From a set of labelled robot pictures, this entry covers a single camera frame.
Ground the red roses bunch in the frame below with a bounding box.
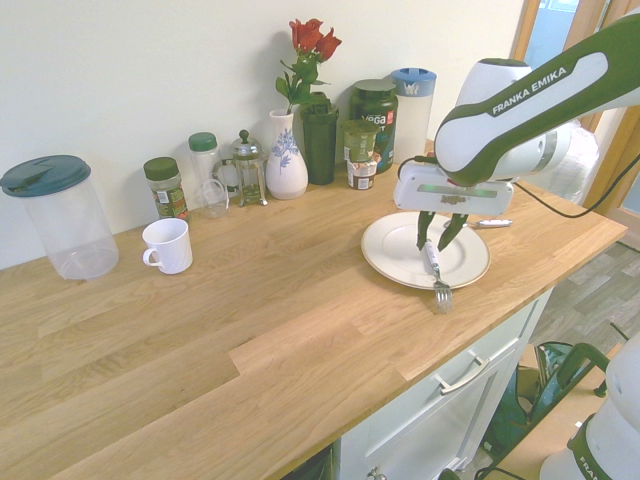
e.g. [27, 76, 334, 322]
[274, 17, 344, 116]

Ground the dark green Vega tub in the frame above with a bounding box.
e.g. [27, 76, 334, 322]
[348, 78, 400, 175]

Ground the small tub with green lid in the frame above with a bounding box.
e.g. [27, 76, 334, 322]
[340, 118, 383, 164]

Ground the white plate with gold rim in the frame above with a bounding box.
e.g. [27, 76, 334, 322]
[360, 210, 492, 291]

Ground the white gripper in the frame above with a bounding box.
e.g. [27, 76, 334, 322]
[392, 160, 516, 253]

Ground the tan wooden robot board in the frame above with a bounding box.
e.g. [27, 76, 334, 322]
[492, 344, 631, 480]

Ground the green metal clamp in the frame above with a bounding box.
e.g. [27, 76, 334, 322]
[553, 322, 632, 397]

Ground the clear pitcher with blue lid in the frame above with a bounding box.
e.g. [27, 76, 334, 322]
[390, 67, 438, 166]

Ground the white vase with blue flowers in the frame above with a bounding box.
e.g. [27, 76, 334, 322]
[264, 108, 309, 201]

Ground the clear bottle with green lid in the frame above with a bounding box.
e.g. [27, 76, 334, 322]
[187, 131, 223, 211]

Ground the spoon with white handle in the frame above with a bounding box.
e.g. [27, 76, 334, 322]
[442, 218, 515, 231]

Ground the wooden door frame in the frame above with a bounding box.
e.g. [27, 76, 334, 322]
[582, 102, 640, 216]

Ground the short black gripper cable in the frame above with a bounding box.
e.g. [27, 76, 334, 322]
[396, 154, 439, 182]

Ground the small clear plastic cup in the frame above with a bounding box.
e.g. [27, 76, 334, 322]
[201, 179, 231, 220]

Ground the long black robot cable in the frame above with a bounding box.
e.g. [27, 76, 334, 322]
[513, 149, 640, 220]

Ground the coffee jar with green lid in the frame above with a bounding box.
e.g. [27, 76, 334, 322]
[142, 156, 191, 225]

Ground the glass french press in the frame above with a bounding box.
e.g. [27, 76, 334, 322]
[214, 128, 270, 208]

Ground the white ribbed mug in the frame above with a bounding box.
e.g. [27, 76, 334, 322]
[141, 217, 195, 276]

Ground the dark green shaker bottle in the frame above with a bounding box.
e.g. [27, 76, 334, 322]
[299, 91, 340, 186]

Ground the large clear container teal lid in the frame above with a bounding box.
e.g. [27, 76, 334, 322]
[0, 153, 121, 282]

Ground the plastic wrapped white bundle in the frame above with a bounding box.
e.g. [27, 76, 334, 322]
[537, 117, 602, 207]

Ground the silver drawer handle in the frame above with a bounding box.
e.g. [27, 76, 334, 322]
[433, 349, 491, 396]

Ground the white kitchen cabinet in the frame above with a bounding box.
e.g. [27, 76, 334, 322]
[279, 287, 556, 480]

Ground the fork with white handle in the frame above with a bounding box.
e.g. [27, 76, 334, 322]
[423, 239, 454, 315]

